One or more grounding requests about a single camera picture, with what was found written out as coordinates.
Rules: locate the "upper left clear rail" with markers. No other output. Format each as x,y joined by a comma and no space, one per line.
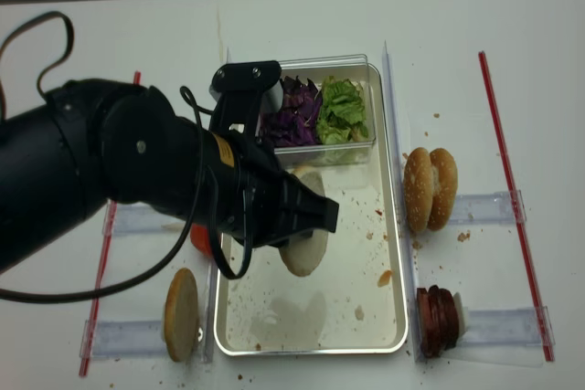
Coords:
138,219

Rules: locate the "upper right clear rail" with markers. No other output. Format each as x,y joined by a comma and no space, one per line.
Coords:
505,208

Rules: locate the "clear plastic salad container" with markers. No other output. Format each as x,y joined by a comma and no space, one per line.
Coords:
353,67

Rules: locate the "right long clear divider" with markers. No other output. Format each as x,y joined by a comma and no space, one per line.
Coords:
399,143

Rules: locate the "green lettuce leaves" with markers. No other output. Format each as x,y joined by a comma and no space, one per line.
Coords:
342,117

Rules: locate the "sesame bun top left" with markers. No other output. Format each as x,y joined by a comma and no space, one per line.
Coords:
418,189

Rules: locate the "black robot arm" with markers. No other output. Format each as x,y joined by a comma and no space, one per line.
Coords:
97,140

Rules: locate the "brown meat patty slices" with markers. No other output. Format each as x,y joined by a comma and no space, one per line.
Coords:
437,320

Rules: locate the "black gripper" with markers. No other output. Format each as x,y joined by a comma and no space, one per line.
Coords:
246,194

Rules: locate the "clear rail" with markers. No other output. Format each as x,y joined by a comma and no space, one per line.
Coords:
525,327
118,339
505,208
138,219

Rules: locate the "lower left clear rail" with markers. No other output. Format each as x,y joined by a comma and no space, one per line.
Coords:
118,339

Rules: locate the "right red tape strip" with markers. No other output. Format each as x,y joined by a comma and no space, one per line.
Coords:
542,318

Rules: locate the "sesame bun top right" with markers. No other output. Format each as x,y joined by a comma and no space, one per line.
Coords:
445,186

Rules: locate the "shredded purple cabbage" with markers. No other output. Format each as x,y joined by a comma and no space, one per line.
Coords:
294,125

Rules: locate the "white crumb on tray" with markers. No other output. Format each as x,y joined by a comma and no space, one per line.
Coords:
359,313

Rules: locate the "bun slice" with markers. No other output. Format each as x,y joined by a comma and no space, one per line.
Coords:
181,316
301,256

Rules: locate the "white rectangular metal tray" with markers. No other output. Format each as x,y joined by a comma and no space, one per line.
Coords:
271,311

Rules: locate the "red tomato slices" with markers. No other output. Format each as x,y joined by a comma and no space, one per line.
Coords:
199,237

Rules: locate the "food scrap on tray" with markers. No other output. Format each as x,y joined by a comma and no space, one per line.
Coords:
384,278

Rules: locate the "sesame bun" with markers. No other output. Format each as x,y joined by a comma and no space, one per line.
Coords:
418,189
445,186

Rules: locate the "white patty backstop block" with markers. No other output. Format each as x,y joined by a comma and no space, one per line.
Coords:
462,314

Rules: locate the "lower right clear rail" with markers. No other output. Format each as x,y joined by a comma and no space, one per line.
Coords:
525,327

